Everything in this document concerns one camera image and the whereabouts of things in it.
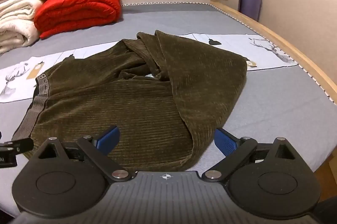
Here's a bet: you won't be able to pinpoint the purple board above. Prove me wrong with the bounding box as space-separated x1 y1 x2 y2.
238 0 263 22

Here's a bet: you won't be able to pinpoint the grey printed bed sheet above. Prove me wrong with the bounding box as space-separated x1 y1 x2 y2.
0 1 337 217

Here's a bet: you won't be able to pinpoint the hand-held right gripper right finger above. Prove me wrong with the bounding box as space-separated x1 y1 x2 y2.
201 128 297 182

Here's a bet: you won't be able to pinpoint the olive corduroy pants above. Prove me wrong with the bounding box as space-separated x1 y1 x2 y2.
12 30 248 172

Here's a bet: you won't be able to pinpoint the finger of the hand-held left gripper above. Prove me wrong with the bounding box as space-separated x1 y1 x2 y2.
0 138 35 155

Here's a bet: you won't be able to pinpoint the white folded blanket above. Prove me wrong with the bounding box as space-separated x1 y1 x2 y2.
0 0 44 56

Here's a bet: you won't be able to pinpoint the red folded quilt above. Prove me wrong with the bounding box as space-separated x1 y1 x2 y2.
34 0 122 40

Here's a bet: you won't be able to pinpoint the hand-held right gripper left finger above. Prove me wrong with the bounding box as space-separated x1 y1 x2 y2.
33 125 132 182

